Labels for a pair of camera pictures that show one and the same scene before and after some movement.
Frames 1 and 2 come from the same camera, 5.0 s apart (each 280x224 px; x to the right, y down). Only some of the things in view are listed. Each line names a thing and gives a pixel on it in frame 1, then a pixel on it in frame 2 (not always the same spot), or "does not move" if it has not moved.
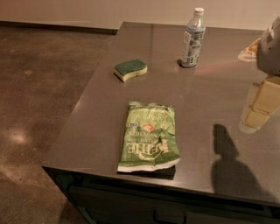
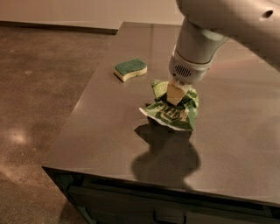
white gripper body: [269, 53] -> [187, 71]
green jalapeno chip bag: [150, 140] -> [181, 115]
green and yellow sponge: [129, 69] does not move
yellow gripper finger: [267, 100] -> [175, 92]
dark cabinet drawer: [113, 205] does not move
